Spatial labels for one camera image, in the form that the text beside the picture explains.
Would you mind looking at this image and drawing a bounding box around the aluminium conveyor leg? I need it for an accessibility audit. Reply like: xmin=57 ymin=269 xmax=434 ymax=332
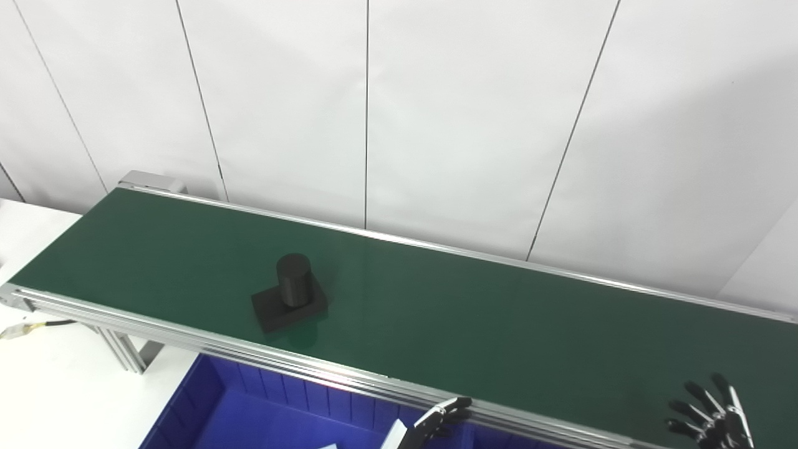
xmin=94 ymin=324 xmax=166 ymax=375

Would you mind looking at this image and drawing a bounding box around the black cylinder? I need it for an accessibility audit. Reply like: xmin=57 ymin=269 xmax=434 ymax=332
xmin=251 ymin=253 xmax=329 ymax=333

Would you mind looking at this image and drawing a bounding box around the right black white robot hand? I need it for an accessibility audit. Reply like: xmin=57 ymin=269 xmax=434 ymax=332
xmin=667 ymin=373 xmax=755 ymax=449

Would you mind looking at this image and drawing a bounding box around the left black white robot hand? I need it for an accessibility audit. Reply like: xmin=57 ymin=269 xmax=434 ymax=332
xmin=382 ymin=397 xmax=473 ymax=449

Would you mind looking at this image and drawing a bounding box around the green conveyor belt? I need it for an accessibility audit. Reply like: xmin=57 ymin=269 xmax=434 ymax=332
xmin=9 ymin=188 xmax=798 ymax=449
xmin=0 ymin=170 xmax=798 ymax=449

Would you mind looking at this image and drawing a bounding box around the thin black yellow-tipped cable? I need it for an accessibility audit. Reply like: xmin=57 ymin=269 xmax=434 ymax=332
xmin=0 ymin=319 xmax=77 ymax=340

